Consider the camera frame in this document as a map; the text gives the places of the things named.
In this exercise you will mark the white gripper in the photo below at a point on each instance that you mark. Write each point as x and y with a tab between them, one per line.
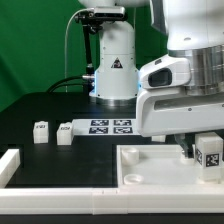
163	107

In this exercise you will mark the white square tabletop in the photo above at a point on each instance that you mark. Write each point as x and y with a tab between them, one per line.
161	168

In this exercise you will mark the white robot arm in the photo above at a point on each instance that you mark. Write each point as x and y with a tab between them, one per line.
195	30

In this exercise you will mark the white obstacle fence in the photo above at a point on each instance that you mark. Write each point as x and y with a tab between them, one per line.
95	201

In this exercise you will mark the white marker base plate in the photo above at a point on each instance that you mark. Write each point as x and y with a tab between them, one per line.
101	127

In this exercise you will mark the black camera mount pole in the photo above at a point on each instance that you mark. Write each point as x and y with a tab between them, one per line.
90	27

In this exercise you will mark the grey rear camera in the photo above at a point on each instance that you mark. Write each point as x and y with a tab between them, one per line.
108	13

